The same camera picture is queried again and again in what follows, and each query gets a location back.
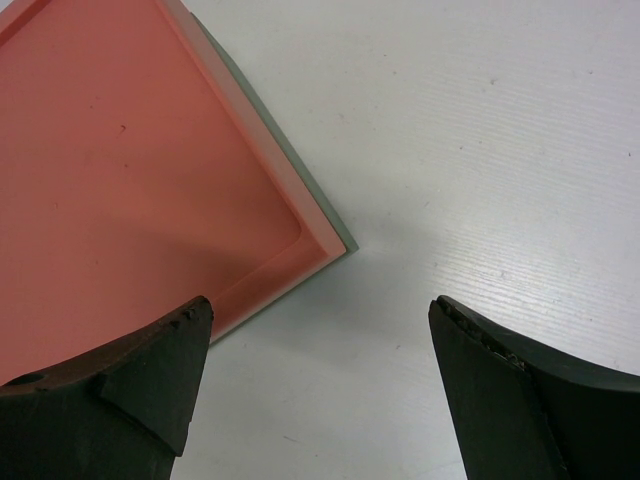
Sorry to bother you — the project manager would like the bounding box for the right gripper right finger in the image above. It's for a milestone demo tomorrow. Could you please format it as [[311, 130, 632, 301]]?
[[429, 296, 639, 479]]

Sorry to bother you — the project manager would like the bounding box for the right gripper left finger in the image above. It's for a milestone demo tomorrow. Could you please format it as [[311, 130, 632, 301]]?
[[1, 296, 214, 479]]

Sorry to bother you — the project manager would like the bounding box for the orange drawer box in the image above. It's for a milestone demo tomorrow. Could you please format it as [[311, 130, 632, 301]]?
[[0, 0, 349, 386]]

